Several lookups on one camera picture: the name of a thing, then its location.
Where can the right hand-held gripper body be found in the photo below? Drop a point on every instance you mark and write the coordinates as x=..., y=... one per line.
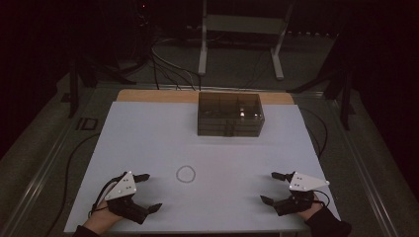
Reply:
x=298, y=197

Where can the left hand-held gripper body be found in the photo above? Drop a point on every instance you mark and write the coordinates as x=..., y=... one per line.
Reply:
x=126, y=207

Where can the tinted plastic drawer box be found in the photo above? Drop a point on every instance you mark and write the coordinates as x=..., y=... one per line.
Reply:
x=230, y=112

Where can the person's right hand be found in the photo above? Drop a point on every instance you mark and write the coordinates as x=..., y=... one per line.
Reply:
x=311, y=210

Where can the person's left hand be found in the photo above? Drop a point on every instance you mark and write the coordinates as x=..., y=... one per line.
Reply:
x=100, y=219

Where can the white table cover board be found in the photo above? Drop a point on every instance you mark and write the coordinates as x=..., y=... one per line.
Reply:
x=204, y=200

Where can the black stand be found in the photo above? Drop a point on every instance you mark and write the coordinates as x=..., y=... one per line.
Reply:
x=73, y=92
x=345, y=98

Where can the white metal stand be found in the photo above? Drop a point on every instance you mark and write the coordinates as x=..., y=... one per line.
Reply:
x=203, y=49

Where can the grey metal floor rail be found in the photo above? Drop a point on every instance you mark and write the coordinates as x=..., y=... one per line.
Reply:
x=39, y=184
x=362, y=171

